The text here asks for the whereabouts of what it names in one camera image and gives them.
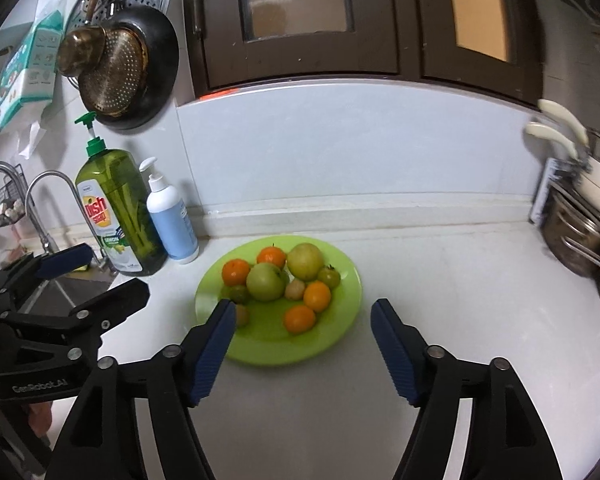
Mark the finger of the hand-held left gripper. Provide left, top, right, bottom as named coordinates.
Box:
left=0, top=279, right=151, bottom=361
left=0, top=242, right=95, bottom=313

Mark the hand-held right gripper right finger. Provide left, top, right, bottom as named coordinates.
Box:
left=370, top=298, right=563, bottom=480

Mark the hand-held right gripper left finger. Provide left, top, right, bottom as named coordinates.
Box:
left=45, top=298, right=237, bottom=480

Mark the green oval plate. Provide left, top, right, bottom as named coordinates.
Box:
left=195, top=235, right=363, bottom=367

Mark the small orange citrus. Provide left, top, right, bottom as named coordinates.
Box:
left=284, top=305, right=317, bottom=335
left=303, top=281, right=332, bottom=313

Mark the small green plum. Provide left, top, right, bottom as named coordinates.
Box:
left=317, top=265, right=342, bottom=289

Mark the orange tangerine with stem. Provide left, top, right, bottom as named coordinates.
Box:
left=256, top=245, right=287, bottom=270

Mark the large green apple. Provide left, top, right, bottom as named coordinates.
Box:
left=286, top=242, right=326, bottom=282

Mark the person's left hand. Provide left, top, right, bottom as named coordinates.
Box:
left=27, top=400, right=56, bottom=436

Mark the steel kitchen sink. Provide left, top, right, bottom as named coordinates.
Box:
left=25, top=272, right=116, bottom=321

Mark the green dish soap bottle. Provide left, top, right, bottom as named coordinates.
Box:
left=75, top=112, right=168, bottom=277

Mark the thin curved steel faucet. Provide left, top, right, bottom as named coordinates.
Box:
left=24, top=170, right=121, bottom=275

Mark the white blue pump bottle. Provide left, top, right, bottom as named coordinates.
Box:
left=139, top=156, right=201, bottom=265

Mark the teal white tissue pack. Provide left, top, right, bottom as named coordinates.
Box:
left=0, top=7, right=63, bottom=133

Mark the brass colander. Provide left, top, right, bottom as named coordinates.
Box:
left=77, top=27, right=148, bottom=116

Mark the small brass pot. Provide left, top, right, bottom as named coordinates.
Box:
left=56, top=25, right=106, bottom=77

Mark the white flat board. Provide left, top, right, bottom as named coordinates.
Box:
left=529, top=157, right=563, bottom=225

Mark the black frying pan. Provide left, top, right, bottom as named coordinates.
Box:
left=77, top=7, right=180, bottom=131

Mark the black wire basket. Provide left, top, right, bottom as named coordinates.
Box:
left=0, top=170, right=28, bottom=228

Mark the cream handled pan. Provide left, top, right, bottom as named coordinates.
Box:
left=537, top=99, right=600, bottom=173
left=524, top=121, right=600, bottom=206

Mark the dark brown wall cabinet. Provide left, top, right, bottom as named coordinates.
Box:
left=182, top=0, right=543, bottom=106

